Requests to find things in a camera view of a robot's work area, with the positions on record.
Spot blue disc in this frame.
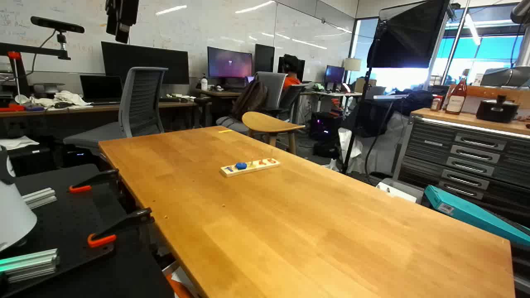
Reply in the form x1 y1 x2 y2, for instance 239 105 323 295
235 163 247 171

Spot wooden peg rack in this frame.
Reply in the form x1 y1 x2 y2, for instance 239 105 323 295
221 158 282 178

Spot dark monitor centre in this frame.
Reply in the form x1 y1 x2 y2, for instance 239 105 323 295
255 45 275 72

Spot monitor with purple screen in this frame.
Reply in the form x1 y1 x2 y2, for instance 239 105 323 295
207 47 254 78

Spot grey mesh office chair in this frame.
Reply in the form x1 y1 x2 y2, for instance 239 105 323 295
63 67 166 155

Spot large black monitor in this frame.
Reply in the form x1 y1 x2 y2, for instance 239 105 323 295
101 42 189 85

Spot black laptop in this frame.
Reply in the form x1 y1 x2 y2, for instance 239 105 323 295
80 75 123 107

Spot orange black clamp lower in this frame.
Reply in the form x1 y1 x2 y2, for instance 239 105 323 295
86 209 151 251

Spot orange black clamp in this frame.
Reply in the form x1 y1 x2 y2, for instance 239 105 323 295
68 170 118 194
86 209 151 251

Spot teal case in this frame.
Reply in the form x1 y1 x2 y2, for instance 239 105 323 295
424 186 530 249

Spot orange black clamp upper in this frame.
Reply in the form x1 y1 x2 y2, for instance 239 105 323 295
68 170 118 194

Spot red liquid bottle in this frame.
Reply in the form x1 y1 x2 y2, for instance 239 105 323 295
446 78 467 115

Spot grey drawer cabinet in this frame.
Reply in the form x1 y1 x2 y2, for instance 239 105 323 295
398 108 530 218

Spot black pot on cabinet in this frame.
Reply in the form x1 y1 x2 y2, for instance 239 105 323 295
477 97 519 123

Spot aluminium extrusion bar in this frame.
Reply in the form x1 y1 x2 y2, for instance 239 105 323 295
0 249 60 284

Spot black camera on mount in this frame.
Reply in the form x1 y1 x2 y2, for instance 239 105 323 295
30 17 85 34

